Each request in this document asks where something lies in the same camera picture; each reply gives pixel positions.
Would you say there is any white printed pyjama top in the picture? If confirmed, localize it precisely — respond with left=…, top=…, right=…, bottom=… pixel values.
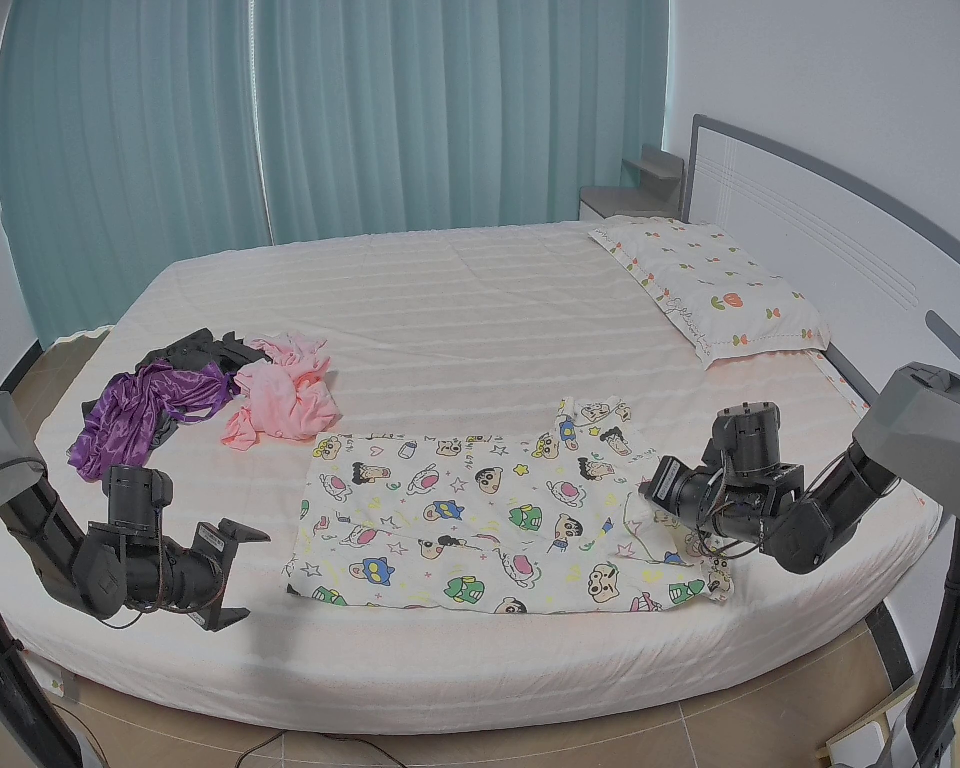
left=281, top=393, right=735, bottom=617

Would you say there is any grey white bedside table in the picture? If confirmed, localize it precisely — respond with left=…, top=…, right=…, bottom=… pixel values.
left=579, top=144, right=688, bottom=225

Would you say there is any black garment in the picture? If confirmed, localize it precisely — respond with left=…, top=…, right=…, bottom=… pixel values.
left=135, top=327, right=264, bottom=449

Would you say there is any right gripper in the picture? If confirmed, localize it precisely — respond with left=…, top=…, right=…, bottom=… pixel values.
left=639, top=456, right=723, bottom=531

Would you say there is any purple satin garment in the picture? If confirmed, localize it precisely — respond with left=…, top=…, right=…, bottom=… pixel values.
left=67, top=360, right=234, bottom=484

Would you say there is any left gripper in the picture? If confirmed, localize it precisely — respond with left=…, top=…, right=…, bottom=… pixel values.
left=153, top=519, right=272, bottom=633

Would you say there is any pink garment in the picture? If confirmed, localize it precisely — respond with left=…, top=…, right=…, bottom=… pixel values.
left=221, top=331, right=343, bottom=454

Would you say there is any bed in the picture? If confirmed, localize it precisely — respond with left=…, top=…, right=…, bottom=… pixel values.
left=0, top=114, right=960, bottom=738

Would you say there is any white printed pillow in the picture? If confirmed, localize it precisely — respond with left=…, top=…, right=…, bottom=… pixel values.
left=588, top=216, right=833, bottom=371

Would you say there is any blue-green curtain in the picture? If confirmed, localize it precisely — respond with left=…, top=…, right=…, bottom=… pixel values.
left=255, top=0, right=672, bottom=246
left=0, top=0, right=276, bottom=351

